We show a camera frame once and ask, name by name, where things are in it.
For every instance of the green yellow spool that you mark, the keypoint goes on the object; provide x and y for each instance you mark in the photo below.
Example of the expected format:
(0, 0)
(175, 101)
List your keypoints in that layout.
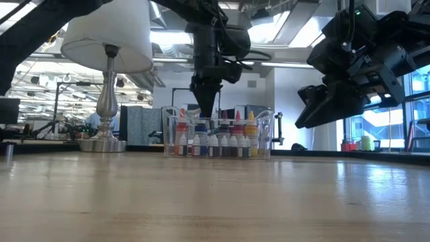
(367, 143)

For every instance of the clear plastic bin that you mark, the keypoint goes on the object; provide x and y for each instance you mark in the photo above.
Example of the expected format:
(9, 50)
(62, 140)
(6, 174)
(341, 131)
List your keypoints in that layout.
(265, 134)

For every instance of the person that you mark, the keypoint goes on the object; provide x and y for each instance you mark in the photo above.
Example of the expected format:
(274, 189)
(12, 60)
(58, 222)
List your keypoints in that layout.
(92, 121)

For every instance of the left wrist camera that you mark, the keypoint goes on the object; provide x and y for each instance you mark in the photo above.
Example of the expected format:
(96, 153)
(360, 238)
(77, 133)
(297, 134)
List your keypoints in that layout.
(231, 72)

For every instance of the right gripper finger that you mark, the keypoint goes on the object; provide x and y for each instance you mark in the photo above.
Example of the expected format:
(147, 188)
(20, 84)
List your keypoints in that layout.
(310, 93)
(332, 107)

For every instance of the blue food coloring bottle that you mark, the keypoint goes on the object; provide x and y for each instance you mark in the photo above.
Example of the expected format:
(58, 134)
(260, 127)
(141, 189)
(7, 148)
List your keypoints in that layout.
(201, 127)

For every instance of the small food coloring dropper bottle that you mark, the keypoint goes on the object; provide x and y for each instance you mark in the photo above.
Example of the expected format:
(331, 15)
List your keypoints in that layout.
(196, 145)
(224, 145)
(233, 146)
(183, 144)
(213, 145)

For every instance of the black metal stand frame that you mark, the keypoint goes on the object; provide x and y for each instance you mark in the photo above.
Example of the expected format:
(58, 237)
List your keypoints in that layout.
(56, 107)

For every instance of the orange food coloring bottle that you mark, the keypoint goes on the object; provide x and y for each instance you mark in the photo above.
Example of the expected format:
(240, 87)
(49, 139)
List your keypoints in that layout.
(181, 129)

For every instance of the pink food coloring bottle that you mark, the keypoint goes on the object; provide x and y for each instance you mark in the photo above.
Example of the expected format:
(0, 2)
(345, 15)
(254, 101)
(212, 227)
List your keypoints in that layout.
(238, 129)

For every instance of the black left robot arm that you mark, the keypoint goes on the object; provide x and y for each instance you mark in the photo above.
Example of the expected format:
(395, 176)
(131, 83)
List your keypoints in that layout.
(33, 33)

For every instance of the black aluminium table frame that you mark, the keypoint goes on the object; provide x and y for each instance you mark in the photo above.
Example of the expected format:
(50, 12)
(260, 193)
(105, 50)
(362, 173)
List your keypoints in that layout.
(369, 155)

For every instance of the black computer monitor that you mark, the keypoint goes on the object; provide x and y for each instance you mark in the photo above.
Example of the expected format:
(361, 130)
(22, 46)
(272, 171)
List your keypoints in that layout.
(9, 111)

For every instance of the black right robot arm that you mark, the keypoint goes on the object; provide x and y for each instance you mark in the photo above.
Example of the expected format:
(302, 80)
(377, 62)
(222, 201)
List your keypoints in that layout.
(420, 33)

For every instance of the grey metal post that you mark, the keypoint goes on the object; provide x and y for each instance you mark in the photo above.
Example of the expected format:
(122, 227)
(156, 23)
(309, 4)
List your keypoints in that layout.
(9, 153)

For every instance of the red box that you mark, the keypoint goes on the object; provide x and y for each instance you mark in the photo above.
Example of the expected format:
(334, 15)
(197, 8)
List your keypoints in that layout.
(348, 147)

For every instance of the grey partition panel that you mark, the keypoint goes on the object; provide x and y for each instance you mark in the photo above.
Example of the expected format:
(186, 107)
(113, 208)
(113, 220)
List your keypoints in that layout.
(141, 126)

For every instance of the purple food coloring bottle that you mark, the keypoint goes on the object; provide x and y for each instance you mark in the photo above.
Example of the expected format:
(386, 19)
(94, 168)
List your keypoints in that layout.
(224, 127)

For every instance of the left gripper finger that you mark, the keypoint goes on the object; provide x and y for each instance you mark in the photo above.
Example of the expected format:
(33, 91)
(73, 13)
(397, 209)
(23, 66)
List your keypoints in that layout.
(206, 97)

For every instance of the white shade table lamp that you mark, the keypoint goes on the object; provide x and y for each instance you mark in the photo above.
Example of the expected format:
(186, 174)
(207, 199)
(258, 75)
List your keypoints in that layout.
(107, 33)

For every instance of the yellow food coloring bottle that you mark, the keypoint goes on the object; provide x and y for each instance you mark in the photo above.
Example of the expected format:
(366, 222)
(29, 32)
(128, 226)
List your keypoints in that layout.
(252, 131)

